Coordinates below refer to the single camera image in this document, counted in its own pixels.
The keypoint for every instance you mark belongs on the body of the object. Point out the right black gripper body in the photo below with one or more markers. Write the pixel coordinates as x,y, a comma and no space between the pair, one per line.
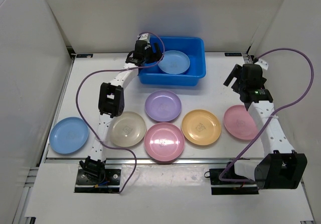
242,87

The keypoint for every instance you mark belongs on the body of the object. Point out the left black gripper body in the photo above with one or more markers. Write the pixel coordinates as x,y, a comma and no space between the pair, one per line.
149,57

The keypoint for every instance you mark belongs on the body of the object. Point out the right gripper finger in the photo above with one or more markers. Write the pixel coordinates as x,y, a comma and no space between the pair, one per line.
236,85
235,73

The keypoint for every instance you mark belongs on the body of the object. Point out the blue plate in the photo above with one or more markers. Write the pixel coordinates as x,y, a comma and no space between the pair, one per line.
174,62
68,135

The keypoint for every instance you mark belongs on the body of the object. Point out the purple plate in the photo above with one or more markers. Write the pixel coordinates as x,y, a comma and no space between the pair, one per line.
163,106

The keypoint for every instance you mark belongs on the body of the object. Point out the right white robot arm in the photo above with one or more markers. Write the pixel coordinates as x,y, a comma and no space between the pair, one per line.
282,166

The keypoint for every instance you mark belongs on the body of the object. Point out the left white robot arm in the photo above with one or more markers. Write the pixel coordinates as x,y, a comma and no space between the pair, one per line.
111,101

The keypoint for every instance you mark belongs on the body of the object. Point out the blue plastic bin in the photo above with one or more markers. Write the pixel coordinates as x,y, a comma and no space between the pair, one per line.
191,46

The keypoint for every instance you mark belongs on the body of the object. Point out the pink plate right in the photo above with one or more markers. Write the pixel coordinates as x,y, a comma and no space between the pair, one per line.
239,123

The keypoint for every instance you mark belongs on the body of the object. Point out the pink plate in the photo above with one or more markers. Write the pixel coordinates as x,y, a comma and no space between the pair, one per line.
164,142
239,123

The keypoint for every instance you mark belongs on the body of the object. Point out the yellow plate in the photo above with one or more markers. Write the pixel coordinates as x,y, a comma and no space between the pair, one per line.
201,127

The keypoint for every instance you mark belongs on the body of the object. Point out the cream plate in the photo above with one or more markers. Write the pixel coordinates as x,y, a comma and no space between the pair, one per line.
128,129

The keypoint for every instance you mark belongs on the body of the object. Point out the pink plate centre front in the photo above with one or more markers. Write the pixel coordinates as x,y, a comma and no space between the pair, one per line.
164,142

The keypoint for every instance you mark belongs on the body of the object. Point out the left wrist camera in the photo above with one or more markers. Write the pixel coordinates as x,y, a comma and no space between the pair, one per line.
144,37

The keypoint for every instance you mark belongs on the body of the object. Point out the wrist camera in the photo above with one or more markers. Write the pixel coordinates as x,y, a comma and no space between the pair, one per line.
144,37
261,62

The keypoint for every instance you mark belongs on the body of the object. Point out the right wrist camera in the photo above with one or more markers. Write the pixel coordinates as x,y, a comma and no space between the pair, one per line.
261,62

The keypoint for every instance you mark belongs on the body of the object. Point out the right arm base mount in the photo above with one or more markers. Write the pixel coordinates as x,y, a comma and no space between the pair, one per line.
232,184

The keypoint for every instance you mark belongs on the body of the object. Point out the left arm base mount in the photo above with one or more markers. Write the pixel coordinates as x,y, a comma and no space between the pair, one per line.
95,177

